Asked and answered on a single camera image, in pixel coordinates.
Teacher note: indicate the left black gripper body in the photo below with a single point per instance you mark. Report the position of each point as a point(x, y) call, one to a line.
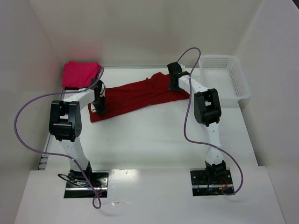
point(99, 105)

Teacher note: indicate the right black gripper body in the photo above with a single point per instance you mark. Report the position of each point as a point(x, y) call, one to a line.
point(174, 83)

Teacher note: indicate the dark red t-shirt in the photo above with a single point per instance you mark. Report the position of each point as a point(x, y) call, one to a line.
point(134, 96)

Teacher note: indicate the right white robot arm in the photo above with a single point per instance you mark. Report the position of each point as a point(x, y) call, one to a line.
point(207, 112)

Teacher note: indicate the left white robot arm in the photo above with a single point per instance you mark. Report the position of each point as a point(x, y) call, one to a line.
point(66, 125)

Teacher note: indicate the folded pink t-shirt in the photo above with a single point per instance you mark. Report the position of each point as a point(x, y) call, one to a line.
point(78, 74)

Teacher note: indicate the white plastic basket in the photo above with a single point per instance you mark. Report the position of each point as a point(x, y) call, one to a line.
point(225, 74)

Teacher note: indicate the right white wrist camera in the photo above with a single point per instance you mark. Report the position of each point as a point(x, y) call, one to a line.
point(183, 69)

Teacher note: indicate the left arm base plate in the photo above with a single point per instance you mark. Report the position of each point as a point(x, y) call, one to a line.
point(77, 186)

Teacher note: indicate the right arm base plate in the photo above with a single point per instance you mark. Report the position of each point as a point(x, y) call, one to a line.
point(201, 186)

